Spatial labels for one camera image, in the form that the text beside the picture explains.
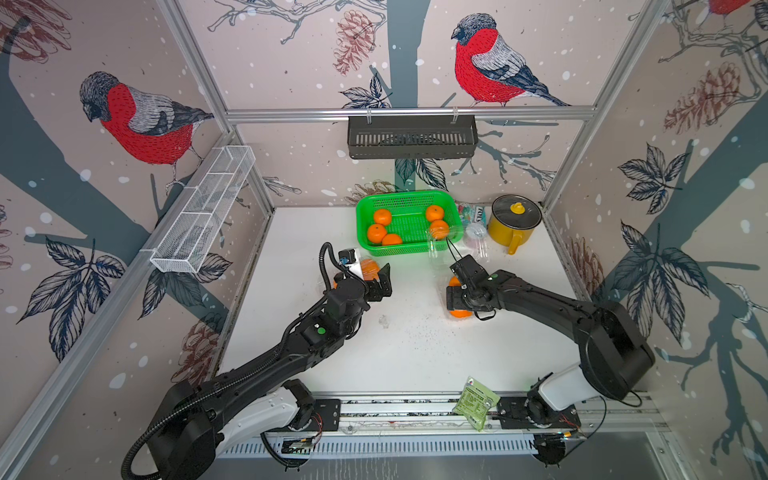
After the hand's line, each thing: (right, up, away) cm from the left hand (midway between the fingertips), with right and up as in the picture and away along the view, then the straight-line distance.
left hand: (380, 262), depth 76 cm
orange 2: (+20, +15, +38) cm, 45 cm away
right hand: (+24, -12, +14) cm, 30 cm away
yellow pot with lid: (+46, +12, +27) cm, 54 cm away
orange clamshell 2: (+23, -16, +9) cm, 30 cm away
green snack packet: (+34, +15, +38) cm, 53 cm away
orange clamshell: (+3, +5, +30) cm, 30 cm away
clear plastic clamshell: (-5, 0, -9) cm, 11 cm away
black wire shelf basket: (-3, +43, +30) cm, 52 cm away
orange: (0, +13, +37) cm, 39 cm away
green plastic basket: (+10, +12, +41) cm, 44 cm away
